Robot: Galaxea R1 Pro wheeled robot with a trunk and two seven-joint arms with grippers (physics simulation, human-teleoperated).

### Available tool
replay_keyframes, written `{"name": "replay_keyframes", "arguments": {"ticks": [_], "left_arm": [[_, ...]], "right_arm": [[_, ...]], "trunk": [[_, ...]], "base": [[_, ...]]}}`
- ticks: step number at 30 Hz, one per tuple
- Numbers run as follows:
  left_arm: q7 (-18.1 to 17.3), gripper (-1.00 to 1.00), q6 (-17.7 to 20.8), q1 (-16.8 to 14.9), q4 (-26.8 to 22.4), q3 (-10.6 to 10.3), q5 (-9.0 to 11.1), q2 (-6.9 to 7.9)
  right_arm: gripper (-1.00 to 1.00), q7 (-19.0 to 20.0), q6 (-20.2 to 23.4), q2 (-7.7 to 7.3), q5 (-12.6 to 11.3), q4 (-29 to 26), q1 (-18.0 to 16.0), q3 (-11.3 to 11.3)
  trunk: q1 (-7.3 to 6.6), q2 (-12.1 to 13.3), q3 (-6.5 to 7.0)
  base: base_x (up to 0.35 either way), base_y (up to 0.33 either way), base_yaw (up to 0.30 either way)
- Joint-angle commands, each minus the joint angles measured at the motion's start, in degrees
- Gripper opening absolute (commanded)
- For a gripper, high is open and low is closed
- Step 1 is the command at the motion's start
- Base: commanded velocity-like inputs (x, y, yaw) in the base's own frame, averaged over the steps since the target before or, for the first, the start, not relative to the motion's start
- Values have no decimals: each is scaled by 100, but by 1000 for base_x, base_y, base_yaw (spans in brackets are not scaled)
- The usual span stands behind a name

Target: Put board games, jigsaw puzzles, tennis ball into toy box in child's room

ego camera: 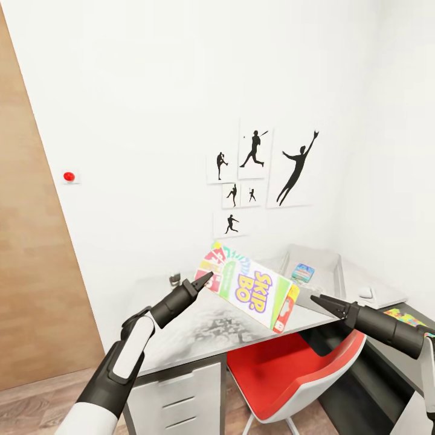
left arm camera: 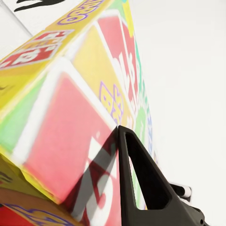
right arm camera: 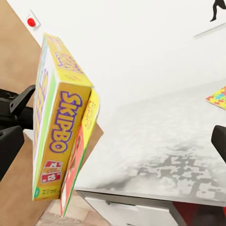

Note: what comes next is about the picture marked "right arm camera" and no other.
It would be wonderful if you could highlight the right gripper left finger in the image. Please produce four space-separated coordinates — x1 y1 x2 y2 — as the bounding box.
0 125 24 182

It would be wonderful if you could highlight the jigsaw puzzle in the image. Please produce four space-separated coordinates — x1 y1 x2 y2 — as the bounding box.
206 86 226 110

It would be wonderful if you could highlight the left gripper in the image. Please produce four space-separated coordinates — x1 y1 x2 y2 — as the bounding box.
0 85 36 130

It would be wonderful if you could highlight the board game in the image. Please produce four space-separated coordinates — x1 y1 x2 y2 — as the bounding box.
32 33 100 217

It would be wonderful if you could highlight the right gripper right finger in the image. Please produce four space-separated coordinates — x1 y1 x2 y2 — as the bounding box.
211 125 226 163

